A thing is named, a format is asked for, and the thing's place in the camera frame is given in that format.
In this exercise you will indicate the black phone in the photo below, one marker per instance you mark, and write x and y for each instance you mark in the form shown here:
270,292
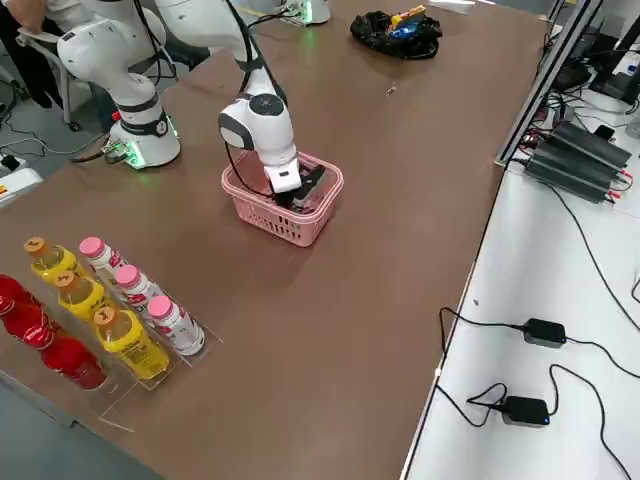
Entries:
604,132

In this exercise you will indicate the clear acrylic bottle stand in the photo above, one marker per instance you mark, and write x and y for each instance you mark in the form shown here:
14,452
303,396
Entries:
210,342

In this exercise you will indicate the red drink bottle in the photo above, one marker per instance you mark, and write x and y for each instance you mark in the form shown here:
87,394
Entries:
72,362
12,295
32,327

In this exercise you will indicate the person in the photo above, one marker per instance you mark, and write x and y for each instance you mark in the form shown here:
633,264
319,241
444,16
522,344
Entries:
20,50

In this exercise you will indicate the black power adapter box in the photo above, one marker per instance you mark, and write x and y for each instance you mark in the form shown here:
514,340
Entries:
570,175
595,145

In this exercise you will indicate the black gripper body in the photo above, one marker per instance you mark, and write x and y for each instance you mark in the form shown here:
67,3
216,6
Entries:
311,182

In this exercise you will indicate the pink plastic basket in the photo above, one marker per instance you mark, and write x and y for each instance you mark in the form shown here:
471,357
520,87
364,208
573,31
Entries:
280,225

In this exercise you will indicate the blue Oreo biscuit box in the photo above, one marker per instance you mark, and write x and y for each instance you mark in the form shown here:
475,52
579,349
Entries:
402,32

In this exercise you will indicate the aluminium frame post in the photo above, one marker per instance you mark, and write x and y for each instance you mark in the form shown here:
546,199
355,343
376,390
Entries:
540,95
557,10

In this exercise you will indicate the small black charger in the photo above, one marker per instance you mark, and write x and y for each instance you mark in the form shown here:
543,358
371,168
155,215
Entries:
545,332
525,410

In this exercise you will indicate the yellow drink bottle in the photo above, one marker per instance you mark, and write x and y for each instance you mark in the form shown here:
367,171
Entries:
130,345
50,260
80,295

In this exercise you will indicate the white box with warning label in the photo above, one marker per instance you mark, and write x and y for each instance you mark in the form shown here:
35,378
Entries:
20,185

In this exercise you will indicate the black monitor stand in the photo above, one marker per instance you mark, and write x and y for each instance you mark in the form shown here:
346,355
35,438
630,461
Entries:
612,85

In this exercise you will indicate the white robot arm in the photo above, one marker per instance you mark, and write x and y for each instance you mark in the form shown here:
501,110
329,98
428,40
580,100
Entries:
317,10
125,55

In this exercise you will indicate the grey chair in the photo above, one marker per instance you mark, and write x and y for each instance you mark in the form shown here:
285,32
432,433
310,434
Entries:
40,36

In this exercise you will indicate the white printed drink bottle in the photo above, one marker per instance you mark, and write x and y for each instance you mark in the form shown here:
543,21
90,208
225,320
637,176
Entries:
100,255
132,285
175,325

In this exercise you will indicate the black plastic bag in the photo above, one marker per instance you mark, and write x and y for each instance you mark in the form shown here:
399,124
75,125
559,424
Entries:
375,35

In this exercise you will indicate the yellow Nabati wafer box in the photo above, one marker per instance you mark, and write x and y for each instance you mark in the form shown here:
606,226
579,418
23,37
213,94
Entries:
402,19

